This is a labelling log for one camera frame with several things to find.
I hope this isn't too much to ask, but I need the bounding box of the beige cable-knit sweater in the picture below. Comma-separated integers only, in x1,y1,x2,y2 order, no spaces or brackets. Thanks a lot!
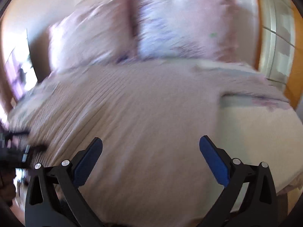
9,65,222,226

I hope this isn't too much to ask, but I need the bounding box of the pastel floral bed sheet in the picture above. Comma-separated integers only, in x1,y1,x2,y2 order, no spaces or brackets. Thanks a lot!
8,61,302,191

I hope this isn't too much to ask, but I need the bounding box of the left pink floral pillow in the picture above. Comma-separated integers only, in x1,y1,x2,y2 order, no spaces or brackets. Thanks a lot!
48,0,136,71

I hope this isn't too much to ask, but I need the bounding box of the wooden glass-panel wardrobe door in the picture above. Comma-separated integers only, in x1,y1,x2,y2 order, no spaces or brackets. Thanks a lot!
201,0,303,112

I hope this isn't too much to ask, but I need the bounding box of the right pink lavender pillow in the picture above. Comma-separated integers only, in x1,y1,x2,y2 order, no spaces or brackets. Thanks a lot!
133,0,239,63

